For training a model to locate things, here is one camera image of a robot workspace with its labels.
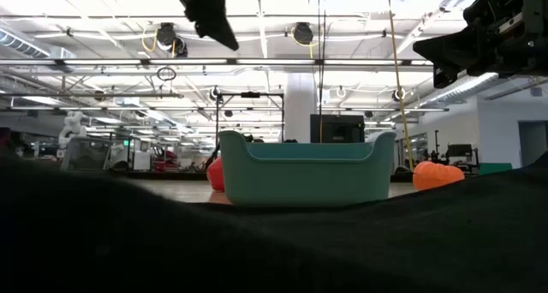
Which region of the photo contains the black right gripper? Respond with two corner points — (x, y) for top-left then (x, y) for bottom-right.
(413, 0), (548, 89)

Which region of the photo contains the orange toy produce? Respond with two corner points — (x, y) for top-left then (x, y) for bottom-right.
(412, 160), (466, 192)

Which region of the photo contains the red toy tomato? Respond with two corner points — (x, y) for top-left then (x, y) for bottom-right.
(205, 156), (226, 193)

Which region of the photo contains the black monitor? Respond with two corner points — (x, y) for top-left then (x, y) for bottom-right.
(444, 143), (481, 175)

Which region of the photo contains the green box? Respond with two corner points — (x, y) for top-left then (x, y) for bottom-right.
(478, 162), (514, 176)

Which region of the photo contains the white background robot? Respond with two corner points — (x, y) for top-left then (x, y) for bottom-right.
(57, 111), (88, 149)

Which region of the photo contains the teal plastic container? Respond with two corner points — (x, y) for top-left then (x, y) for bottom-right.
(218, 129), (397, 207)

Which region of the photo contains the black folded cloth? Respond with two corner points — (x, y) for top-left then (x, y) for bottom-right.
(0, 150), (548, 293)

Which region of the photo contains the black ceiling cable reel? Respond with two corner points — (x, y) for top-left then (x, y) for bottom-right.
(291, 21), (316, 47)
(154, 21), (190, 59)

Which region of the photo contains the yellow cable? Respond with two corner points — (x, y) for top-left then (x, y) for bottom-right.
(386, 0), (415, 171)

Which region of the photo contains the black metal stand frame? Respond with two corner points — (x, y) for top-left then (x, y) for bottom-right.
(215, 91), (286, 145)

